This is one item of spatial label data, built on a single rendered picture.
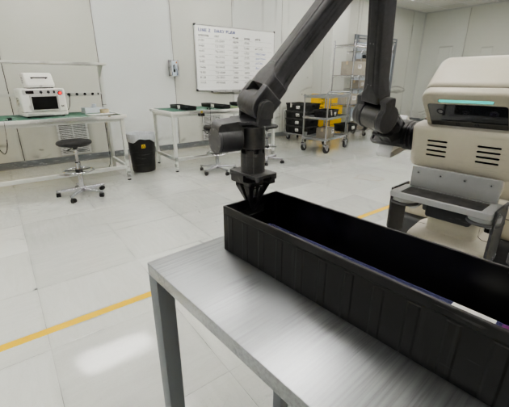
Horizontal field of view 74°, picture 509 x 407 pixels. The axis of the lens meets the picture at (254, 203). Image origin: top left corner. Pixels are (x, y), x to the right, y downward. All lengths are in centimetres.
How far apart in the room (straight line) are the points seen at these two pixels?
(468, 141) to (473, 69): 18
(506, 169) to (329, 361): 69
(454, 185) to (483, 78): 27
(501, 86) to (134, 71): 554
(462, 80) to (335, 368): 74
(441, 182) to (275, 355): 70
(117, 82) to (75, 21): 94
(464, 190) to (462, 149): 11
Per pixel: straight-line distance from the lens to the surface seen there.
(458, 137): 104
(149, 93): 613
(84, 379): 175
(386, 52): 98
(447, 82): 100
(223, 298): 65
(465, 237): 113
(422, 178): 107
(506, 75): 98
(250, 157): 76
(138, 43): 612
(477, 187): 103
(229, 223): 77
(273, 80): 74
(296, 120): 711
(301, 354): 55
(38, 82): 447
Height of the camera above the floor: 118
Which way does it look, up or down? 20 degrees down
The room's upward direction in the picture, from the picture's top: straight up
